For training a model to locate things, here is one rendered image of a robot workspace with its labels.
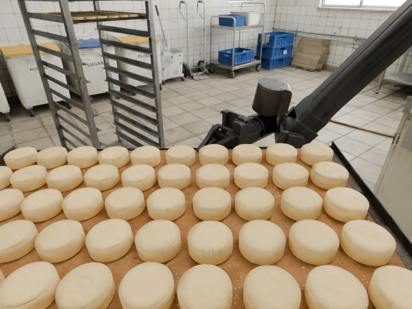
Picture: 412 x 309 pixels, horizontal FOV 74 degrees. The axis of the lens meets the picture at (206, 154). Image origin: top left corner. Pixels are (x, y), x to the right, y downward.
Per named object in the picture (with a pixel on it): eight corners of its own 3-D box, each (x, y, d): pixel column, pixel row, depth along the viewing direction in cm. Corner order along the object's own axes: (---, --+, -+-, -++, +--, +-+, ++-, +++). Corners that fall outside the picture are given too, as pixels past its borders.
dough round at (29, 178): (27, 174, 46) (22, 164, 45) (56, 174, 45) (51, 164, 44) (6, 192, 41) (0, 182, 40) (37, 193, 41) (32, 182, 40)
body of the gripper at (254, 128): (217, 110, 54) (243, 102, 58) (217, 155, 59) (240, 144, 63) (243, 120, 50) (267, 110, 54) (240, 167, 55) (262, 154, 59)
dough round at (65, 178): (70, 171, 46) (66, 161, 45) (90, 179, 44) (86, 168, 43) (41, 187, 42) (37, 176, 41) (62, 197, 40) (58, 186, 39)
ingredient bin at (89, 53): (84, 107, 348) (68, 43, 310) (72, 94, 393) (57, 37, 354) (124, 99, 376) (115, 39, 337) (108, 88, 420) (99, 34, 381)
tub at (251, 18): (240, 22, 502) (241, 10, 492) (260, 24, 475) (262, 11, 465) (228, 24, 479) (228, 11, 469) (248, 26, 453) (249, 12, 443)
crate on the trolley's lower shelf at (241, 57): (237, 58, 526) (238, 47, 516) (253, 61, 503) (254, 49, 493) (217, 62, 492) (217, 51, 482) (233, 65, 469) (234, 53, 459)
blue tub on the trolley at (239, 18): (228, 24, 475) (228, 14, 467) (246, 26, 449) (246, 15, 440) (216, 25, 458) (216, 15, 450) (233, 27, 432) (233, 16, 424)
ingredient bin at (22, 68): (27, 119, 314) (2, 49, 276) (18, 104, 358) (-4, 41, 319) (76, 109, 343) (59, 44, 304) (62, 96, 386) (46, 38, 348)
